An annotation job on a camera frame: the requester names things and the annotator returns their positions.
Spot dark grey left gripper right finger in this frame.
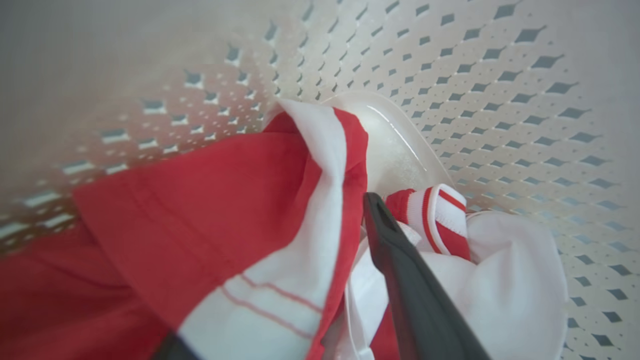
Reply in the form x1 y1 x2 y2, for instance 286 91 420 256
362 192 494 360

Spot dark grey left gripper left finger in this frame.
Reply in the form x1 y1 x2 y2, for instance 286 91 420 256
152 332 202 360

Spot red jersey with white trim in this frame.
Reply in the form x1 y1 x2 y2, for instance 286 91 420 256
334 183 569 360

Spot red shorts with white stripe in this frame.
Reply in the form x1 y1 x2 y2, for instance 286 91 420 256
0 98 370 360

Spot white perforated plastic laundry basket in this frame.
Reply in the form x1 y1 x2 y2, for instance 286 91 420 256
0 0 640 360

